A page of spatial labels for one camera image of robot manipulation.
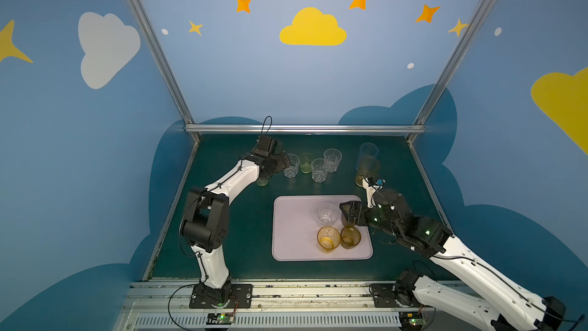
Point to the table edge rail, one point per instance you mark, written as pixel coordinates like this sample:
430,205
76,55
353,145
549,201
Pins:
170,169
429,187

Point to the aluminium frame post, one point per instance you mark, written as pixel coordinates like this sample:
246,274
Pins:
476,21
150,37

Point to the left aluminium frame post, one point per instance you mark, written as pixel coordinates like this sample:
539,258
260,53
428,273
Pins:
150,37

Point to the left table edge rail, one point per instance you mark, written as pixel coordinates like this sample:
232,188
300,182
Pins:
170,169

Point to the short yellow transparent glass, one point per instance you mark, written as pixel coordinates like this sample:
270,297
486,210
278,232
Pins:
328,238

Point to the green circuit board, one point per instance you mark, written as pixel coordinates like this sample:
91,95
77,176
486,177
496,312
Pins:
411,322
220,319

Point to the left green circuit board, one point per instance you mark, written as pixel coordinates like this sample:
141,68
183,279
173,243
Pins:
220,319

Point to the right aluminium frame post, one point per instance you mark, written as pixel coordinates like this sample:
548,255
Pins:
476,21

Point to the tall frosted blue glass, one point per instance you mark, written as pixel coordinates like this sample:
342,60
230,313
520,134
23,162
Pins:
368,149

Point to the clear faceted glass three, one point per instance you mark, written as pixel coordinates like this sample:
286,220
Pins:
327,214

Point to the tall green transparent glass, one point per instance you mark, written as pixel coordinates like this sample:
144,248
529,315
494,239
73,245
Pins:
263,179

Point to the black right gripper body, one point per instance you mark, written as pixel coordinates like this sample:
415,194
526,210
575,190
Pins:
360,214

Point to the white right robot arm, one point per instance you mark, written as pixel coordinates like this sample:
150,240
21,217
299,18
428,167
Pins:
499,303

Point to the clear faceted glass four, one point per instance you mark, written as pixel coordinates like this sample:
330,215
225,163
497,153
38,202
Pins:
333,158

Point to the white plastic tray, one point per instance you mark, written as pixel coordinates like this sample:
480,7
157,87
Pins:
296,223

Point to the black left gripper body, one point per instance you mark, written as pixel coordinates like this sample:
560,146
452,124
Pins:
279,161

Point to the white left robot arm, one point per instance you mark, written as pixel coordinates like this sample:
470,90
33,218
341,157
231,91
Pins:
205,220

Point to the white vented cable duct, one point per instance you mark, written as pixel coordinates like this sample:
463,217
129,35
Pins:
264,321

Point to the small green transparent glass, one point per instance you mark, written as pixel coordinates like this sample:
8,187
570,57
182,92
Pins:
306,160

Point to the horizontal aluminium frame rail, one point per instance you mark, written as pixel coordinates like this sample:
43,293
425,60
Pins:
306,129

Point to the tall yellow transparent glass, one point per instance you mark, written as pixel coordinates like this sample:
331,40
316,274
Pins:
368,167

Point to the right green circuit board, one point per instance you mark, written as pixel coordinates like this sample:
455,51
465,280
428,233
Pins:
411,322

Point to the right table edge rail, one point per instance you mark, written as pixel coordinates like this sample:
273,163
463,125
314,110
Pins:
429,187

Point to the clear faceted glass one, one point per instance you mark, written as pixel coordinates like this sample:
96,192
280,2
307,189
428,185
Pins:
292,171

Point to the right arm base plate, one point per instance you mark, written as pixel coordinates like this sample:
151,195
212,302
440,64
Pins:
393,295

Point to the clear faceted glass two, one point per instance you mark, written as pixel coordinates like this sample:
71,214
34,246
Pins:
319,170

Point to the dimpled amber glass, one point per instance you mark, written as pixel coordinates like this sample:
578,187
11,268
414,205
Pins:
350,237
345,221

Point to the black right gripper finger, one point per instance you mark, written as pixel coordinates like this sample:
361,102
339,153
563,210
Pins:
358,219
352,207

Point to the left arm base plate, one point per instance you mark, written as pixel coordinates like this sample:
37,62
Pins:
233,295

